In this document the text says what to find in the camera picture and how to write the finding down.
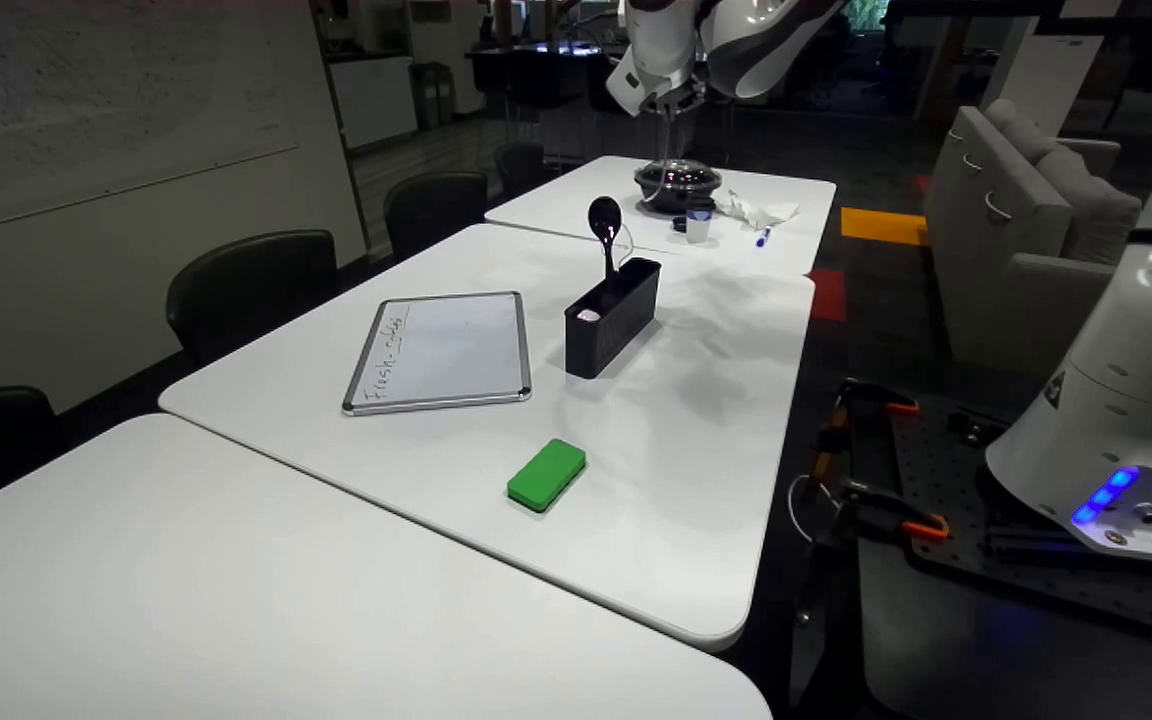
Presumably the black cutlery holder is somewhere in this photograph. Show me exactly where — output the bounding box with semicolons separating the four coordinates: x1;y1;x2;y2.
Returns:
564;257;661;380

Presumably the black plastic spoon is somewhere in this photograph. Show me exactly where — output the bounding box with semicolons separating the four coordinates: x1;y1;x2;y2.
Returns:
587;196;622;275

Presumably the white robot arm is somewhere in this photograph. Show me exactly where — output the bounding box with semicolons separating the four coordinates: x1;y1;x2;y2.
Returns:
602;0;1152;559

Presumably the green block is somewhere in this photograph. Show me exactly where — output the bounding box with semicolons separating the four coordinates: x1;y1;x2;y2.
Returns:
506;441;587;513

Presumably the small whiteboard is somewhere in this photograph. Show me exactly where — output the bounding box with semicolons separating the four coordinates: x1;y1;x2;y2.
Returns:
341;290;530;414

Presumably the black bowl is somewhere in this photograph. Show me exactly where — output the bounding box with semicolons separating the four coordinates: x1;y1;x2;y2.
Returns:
635;159;720;214

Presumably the black chair far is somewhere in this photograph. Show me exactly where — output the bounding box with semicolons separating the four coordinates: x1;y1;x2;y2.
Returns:
382;174;487;257

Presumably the orange black clamp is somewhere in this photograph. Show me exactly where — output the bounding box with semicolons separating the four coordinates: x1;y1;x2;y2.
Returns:
783;377;952;546

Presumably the black chair near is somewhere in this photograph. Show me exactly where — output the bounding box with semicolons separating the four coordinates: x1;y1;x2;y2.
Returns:
166;228;341;362

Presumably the white armchair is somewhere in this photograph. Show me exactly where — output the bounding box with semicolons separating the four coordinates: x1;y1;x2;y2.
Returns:
924;99;1140;377

